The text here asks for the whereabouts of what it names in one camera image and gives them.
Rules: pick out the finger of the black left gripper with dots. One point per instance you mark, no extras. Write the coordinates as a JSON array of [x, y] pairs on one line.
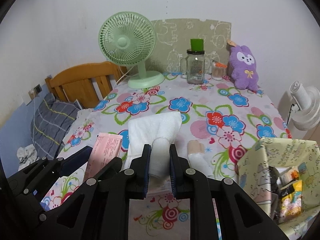
[[75, 161]]

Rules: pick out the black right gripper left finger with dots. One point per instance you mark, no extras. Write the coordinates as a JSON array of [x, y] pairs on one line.
[[99, 208]]

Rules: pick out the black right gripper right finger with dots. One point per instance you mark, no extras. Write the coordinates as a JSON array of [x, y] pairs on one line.
[[219, 209]]

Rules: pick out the pink packet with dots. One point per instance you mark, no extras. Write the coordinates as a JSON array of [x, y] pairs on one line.
[[107, 146]]

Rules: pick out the beige bandage roll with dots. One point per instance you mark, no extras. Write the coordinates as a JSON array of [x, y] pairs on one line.
[[195, 152]]

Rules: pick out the white bag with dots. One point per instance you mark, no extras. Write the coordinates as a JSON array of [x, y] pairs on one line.
[[159, 158]]

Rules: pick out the white towel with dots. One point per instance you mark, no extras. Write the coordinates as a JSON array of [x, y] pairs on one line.
[[143, 131]]

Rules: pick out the black plastic bag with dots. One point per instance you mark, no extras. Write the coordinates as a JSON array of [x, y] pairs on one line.
[[275, 191]]

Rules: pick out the white crumpled cloth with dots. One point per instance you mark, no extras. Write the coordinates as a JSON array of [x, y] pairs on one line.
[[27, 155]]

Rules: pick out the grey plaid pillow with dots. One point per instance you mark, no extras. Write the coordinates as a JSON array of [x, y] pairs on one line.
[[52, 120]]

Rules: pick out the yellow cartoon storage box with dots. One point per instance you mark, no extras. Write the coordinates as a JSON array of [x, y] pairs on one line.
[[255, 178]]

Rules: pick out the floral tablecloth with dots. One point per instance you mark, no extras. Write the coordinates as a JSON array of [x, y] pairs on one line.
[[226, 120]]

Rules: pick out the green desk fan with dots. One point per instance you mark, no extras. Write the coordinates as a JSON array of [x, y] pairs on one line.
[[128, 39]]

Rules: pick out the cotton swab jar orange lid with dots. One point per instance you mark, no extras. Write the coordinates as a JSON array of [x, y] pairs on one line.
[[218, 70]]

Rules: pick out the white standing fan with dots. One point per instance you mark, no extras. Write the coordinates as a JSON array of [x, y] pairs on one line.
[[306, 107]]

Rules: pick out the purple plush bunny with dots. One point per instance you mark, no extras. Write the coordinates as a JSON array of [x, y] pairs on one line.
[[244, 68]]

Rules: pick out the glass mason jar mug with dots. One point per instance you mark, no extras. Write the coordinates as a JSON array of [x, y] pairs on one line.
[[192, 67]]

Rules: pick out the green patterned backboard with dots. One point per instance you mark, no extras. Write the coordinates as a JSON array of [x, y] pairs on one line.
[[173, 41]]

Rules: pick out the green cup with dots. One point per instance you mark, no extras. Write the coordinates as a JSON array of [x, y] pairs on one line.
[[197, 44]]

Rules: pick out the orange plush hang tag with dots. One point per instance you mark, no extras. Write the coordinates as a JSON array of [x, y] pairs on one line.
[[231, 43]]

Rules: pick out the wall power socket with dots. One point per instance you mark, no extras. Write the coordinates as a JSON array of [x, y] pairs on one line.
[[37, 89]]

